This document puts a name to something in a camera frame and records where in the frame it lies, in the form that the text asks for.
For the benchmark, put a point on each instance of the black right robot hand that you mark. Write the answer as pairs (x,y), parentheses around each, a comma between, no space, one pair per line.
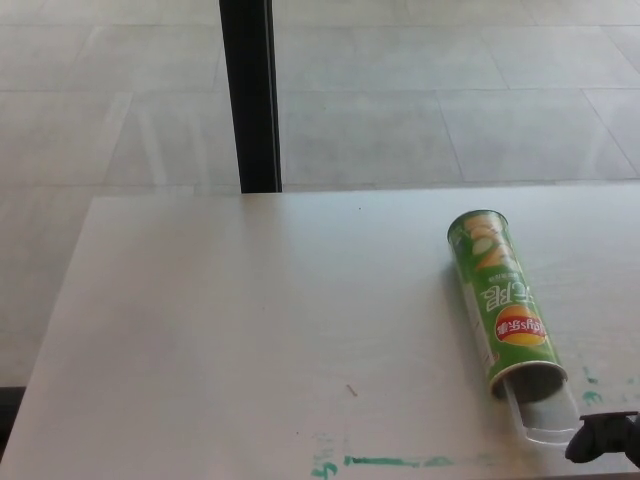
(607,437)

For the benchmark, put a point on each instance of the green chips can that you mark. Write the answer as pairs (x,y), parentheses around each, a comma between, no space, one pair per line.
(505,295)

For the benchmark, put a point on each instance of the black vertical post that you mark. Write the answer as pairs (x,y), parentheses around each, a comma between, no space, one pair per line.
(251,95)

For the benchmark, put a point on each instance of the clear plastic chips tray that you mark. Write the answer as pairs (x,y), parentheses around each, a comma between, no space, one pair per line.
(545,415)

